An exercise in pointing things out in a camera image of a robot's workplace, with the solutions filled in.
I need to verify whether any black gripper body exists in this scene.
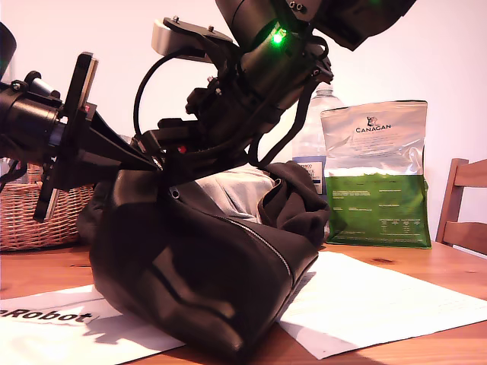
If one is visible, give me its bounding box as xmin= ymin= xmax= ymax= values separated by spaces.
xmin=9 ymin=52 xmax=100 ymax=223
xmin=131 ymin=62 xmax=275 ymax=154

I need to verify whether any green silver pet food bag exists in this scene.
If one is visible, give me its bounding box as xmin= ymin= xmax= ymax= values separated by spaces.
xmin=320 ymin=100 xmax=433 ymax=250

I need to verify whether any white LeRobot text sticker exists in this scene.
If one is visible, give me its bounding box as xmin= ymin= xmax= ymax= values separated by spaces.
xmin=0 ymin=307 xmax=96 ymax=330

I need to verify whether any wooden chair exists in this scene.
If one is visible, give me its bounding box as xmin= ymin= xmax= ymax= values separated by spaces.
xmin=435 ymin=157 xmax=487 ymax=256

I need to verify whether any arm wrist camera box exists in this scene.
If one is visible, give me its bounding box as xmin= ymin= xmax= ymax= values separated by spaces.
xmin=10 ymin=70 xmax=62 ymax=100
xmin=151 ymin=14 xmax=244 ymax=65

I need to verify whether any thin black camera cable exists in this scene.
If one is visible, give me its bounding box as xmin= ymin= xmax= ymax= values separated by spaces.
xmin=132 ymin=52 xmax=183 ymax=138

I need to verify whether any dark brown grey-lined hoodie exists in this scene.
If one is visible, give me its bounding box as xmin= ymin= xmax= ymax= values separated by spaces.
xmin=75 ymin=161 xmax=331 ymax=252

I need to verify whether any black leather zip bag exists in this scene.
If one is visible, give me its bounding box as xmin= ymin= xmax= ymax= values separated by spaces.
xmin=89 ymin=150 xmax=320 ymax=365

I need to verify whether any large clear water bottle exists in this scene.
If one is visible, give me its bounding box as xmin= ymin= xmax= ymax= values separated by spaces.
xmin=291 ymin=83 xmax=346 ymax=198

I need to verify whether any wicker basket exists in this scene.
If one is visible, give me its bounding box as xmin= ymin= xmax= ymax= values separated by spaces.
xmin=0 ymin=161 xmax=96 ymax=252

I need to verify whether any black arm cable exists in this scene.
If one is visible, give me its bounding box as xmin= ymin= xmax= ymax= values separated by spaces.
xmin=0 ymin=159 xmax=30 ymax=195

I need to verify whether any thick black sleeved cable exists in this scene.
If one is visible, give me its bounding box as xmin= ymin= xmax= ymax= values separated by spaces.
xmin=247 ymin=87 xmax=317 ymax=169

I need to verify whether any white printed paper sheet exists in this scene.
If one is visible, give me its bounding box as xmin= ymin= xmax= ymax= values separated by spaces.
xmin=275 ymin=250 xmax=487 ymax=360

